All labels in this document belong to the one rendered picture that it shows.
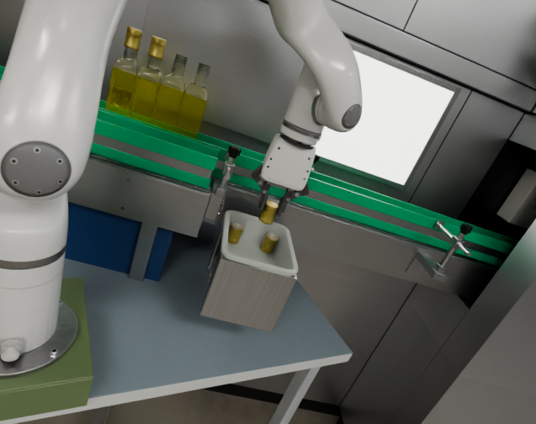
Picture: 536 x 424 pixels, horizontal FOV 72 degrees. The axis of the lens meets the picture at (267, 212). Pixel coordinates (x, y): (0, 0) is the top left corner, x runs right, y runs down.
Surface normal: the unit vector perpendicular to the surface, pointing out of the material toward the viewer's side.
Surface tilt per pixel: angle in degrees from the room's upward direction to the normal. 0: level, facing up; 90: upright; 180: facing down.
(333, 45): 57
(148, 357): 0
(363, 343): 90
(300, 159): 90
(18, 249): 86
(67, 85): 66
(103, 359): 0
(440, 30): 90
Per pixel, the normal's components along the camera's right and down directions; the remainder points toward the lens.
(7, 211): 0.20, -0.57
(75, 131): 0.86, 0.11
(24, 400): 0.44, 0.51
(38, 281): 0.74, 0.48
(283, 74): 0.06, 0.43
